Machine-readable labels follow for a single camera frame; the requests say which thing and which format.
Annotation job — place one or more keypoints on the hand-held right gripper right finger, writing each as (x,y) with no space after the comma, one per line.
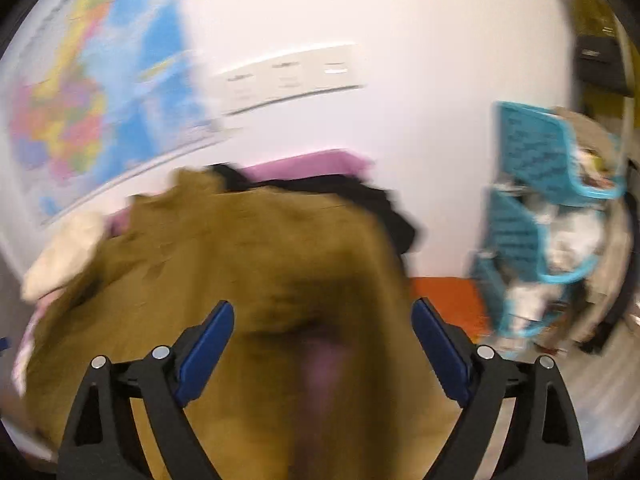
(440,350)

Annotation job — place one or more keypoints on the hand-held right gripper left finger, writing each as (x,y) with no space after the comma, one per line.
(210,350)

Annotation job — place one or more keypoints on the olive green garment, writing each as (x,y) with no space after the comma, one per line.
(250,260)

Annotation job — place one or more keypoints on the orange cloth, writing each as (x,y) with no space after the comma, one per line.
(445,305)

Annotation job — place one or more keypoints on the teal perforated plastic basket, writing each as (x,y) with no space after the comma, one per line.
(492,295)
(510,230)
(535,150)

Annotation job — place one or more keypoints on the black garment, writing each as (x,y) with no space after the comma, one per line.
(380,205)

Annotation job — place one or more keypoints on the cream cloth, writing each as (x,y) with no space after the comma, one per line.
(65,255)

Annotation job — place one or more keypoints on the crumpled white plastic bag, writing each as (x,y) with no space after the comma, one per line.
(570,235)

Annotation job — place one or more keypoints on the pink blanket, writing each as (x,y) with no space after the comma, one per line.
(310,165)

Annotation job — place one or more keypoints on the dark box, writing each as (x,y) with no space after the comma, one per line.
(597,62)

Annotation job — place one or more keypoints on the white wall socket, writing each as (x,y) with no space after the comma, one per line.
(287,80)
(239,89)

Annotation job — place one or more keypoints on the colourful wall map poster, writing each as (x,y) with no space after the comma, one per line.
(85,100)

